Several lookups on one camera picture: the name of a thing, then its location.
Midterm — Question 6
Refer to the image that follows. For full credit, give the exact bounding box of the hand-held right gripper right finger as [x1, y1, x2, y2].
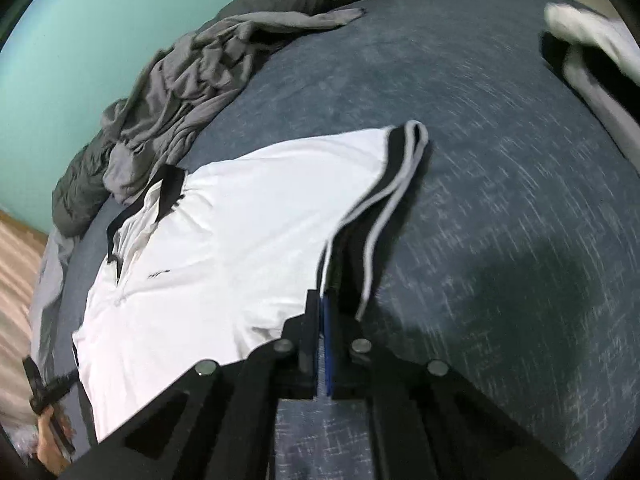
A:
[322, 296, 576, 480]

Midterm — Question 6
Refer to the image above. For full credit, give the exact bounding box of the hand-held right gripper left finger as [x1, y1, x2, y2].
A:
[70, 290, 321, 480]

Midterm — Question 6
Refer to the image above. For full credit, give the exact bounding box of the white polo shirt black trim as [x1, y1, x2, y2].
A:
[72, 120, 431, 446]

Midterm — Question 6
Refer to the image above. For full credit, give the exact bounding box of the person's left hand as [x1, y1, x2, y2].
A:
[36, 405, 77, 476]

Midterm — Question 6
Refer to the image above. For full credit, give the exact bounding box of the light grey bed sheet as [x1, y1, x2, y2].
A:
[27, 232, 76, 376]

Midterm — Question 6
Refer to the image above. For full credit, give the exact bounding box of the dark grey duvet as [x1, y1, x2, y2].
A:
[51, 0, 468, 238]

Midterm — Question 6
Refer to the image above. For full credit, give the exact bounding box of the blue-grey bedspread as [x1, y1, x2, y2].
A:
[47, 0, 640, 480]

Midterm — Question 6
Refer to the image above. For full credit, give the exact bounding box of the crumpled grey garment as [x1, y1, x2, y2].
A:
[102, 7, 367, 206]

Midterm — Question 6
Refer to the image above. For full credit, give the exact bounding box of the folded black garment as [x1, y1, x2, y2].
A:
[542, 30, 640, 161]

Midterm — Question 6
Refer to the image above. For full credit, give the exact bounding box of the folded white garment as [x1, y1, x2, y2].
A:
[544, 2, 640, 86]

